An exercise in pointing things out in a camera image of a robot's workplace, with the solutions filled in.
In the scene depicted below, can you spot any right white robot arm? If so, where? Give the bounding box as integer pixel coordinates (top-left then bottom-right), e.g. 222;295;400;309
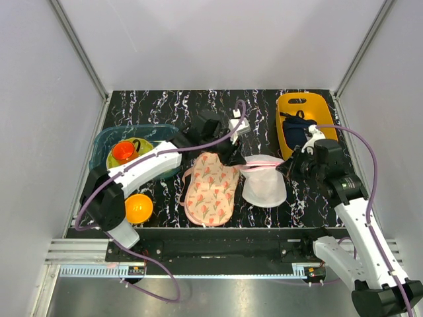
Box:
288;139;422;316

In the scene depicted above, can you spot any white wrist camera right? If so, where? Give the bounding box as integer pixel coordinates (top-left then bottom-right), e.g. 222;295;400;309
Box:
301;125;326;155

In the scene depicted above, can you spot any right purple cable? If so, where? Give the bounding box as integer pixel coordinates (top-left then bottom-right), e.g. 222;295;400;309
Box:
270;124;414;317

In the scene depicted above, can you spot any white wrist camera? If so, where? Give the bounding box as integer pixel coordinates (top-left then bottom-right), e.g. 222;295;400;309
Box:
301;125;326;155
228;110;250;145

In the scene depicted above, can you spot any aluminium frame rail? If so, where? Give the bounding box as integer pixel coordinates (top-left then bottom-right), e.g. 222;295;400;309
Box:
47;0;108;101

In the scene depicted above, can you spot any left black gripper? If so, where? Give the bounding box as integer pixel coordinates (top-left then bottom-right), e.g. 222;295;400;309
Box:
201;128;247;168

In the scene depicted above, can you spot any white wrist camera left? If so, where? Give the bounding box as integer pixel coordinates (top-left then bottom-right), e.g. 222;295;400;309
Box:
228;110;250;145

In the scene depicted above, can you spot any purple cable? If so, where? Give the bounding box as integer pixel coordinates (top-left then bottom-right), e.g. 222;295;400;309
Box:
270;124;414;317
74;100;247;304

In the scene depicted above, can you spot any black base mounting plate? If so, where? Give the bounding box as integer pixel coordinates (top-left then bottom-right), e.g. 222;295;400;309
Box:
104;226;358;277

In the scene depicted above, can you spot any orange plastic cup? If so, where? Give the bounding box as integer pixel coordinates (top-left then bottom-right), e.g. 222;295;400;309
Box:
111;141;139;167

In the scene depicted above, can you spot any teal transparent plastic bin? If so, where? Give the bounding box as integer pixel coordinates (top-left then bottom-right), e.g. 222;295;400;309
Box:
89;124;178;170

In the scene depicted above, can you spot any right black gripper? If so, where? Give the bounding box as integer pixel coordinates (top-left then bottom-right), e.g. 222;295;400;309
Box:
277;145;325;184

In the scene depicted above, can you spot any navy blue bra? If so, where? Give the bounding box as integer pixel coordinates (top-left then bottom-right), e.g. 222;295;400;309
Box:
280;110;317;150

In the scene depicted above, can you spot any yellow plastic basket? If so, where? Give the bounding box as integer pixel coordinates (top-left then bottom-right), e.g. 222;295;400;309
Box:
276;92;334;160

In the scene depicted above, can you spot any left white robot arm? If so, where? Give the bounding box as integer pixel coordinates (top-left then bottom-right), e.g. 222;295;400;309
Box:
79;110;249;262

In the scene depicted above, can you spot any white mesh laundry bag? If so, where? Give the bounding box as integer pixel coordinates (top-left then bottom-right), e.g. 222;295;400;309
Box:
240;155;287;208

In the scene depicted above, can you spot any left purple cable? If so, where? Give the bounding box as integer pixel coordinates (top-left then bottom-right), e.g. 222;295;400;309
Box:
74;100;247;304

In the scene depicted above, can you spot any orange plastic bowl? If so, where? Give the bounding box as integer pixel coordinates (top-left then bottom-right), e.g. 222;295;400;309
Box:
125;194;153;225

